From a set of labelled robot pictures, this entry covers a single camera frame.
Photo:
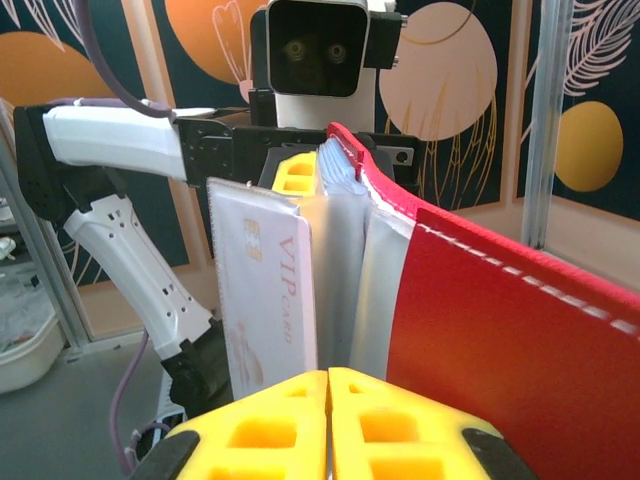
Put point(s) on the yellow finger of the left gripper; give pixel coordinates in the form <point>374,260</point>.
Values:
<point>300,175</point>

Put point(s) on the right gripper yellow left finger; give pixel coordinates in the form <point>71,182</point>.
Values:
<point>260,435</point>

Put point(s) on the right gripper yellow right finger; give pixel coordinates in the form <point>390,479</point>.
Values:
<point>400,435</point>

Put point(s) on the red card holder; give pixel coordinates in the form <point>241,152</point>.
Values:
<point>475,325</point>

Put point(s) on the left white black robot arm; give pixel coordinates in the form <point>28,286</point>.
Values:
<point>110,140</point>

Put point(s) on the white plastic bin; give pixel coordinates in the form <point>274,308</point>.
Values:
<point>25,365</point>

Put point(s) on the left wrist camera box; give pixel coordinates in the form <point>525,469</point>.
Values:
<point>315,50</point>

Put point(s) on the aluminium frame post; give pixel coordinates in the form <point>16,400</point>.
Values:
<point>545,125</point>
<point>42,260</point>

